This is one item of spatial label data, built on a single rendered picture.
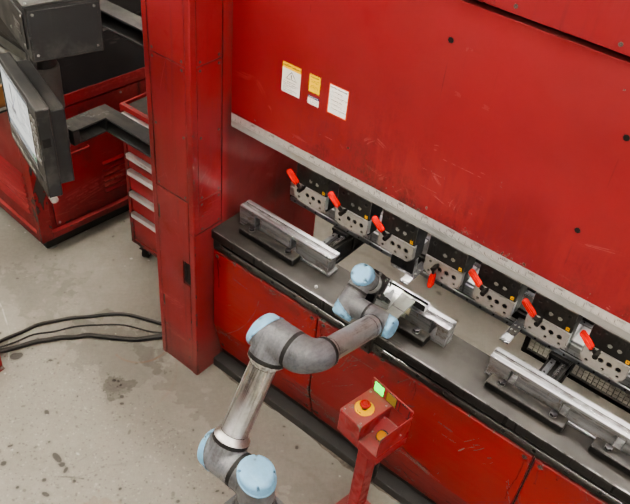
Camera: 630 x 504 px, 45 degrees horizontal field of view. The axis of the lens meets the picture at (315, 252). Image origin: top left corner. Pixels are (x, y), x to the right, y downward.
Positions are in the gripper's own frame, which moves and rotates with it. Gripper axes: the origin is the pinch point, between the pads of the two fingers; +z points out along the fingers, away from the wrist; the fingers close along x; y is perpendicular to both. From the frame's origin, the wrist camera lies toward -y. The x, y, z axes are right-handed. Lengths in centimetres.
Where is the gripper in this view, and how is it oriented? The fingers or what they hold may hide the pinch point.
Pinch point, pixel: (380, 299)
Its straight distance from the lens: 284.7
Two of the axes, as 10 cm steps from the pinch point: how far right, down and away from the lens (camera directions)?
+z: 2.9, 2.5, 9.2
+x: -8.3, -4.1, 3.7
